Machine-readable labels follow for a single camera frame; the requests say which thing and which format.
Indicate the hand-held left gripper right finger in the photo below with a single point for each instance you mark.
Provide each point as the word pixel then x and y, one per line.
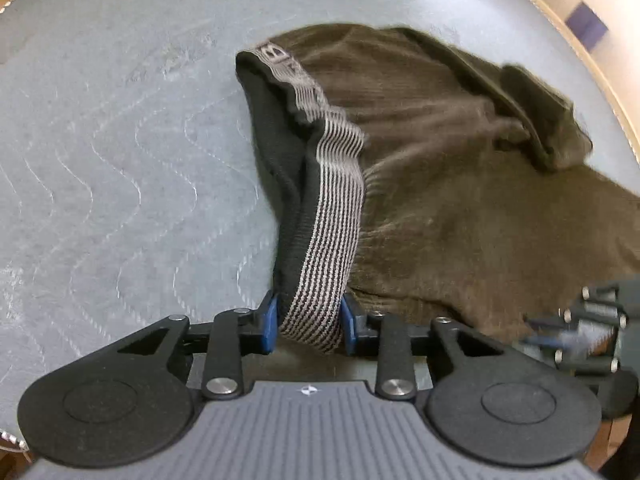
pixel 349 329

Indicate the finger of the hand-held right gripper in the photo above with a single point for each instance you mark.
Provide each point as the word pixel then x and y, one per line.
pixel 555 339
pixel 595 305

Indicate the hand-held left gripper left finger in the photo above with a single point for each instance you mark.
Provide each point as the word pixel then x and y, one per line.
pixel 270 324

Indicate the dark brown pants striped waistband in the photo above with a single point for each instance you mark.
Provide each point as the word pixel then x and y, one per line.
pixel 450 185

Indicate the grey quilted blanket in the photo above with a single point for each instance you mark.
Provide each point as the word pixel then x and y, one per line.
pixel 125 170

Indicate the purple sheet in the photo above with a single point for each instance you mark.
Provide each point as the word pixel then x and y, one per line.
pixel 586 26

